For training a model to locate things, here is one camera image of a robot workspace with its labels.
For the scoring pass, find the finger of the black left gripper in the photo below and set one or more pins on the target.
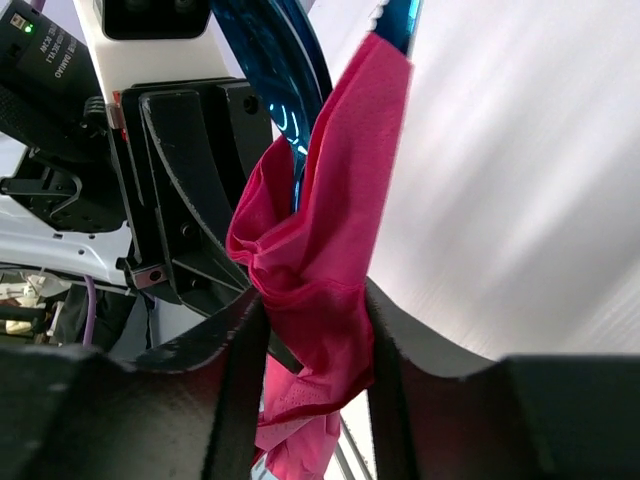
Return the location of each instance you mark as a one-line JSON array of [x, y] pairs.
[[207, 282]]

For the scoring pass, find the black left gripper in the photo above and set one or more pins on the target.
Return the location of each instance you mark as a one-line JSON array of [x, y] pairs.
[[183, 157]]

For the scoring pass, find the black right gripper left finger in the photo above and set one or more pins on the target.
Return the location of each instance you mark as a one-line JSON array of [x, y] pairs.
[[186, 409]]

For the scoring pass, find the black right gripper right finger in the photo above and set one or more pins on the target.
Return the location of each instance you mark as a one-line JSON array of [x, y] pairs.
[[439, 411]]

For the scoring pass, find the pink paper napkin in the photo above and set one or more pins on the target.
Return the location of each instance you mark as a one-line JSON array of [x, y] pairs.
[[310, 266]]

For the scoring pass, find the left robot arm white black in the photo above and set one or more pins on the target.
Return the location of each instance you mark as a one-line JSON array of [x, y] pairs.
[[51, 102]]

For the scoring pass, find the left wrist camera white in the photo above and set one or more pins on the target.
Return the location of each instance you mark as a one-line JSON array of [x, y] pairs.
[[120, 64]]

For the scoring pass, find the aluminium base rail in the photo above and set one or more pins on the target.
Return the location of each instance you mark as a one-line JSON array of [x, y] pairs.
[[350, 460]]

